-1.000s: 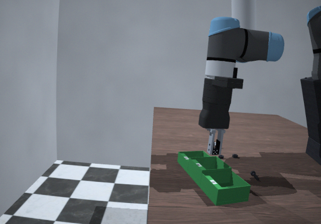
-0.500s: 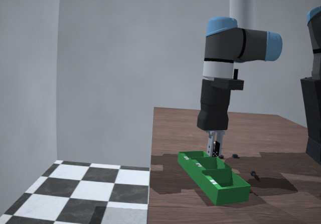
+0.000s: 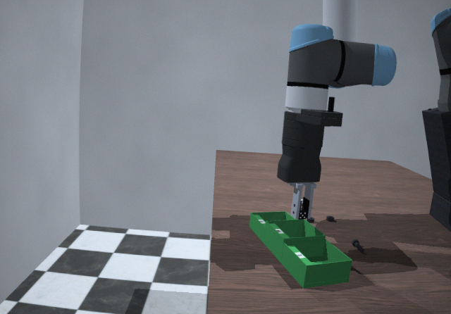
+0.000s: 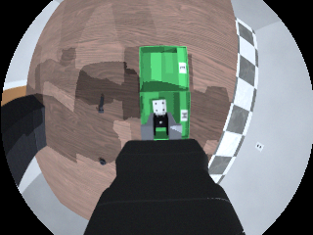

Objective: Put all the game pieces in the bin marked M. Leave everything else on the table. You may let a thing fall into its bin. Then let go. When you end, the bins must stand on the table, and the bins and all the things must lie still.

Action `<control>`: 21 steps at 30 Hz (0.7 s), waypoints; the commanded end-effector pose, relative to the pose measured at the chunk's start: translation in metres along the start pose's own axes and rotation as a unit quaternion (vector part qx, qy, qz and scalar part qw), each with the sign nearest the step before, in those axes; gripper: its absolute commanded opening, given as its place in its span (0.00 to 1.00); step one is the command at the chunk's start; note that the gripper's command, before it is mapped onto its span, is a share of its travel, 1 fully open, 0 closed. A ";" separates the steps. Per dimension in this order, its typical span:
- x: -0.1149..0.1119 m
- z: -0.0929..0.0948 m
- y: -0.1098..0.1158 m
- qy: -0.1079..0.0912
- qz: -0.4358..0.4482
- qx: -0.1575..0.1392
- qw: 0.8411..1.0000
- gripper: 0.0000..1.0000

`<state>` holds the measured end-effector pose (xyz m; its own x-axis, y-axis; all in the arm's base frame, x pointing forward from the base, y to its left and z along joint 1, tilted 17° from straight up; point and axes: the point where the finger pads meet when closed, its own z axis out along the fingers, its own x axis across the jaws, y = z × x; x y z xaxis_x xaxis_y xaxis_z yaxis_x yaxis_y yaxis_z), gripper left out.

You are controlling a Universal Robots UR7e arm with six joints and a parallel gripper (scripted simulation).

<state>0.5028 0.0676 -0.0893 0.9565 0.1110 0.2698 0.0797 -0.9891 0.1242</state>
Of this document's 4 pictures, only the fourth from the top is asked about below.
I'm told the black die with white pips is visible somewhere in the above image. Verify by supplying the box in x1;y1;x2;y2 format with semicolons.
156;115;166;128

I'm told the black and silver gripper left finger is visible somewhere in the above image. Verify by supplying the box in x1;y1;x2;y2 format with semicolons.
141;113;156;140

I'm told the green divided tray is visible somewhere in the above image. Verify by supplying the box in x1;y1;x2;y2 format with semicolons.
140;46;190;139

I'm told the black bolt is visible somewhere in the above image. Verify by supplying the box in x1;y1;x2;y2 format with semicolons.
98;97;104;114

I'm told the white domino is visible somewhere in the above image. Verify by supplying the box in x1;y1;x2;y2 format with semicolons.
153;100;166;115

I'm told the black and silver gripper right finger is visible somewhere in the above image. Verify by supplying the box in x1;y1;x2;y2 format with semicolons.
165;113;182;140

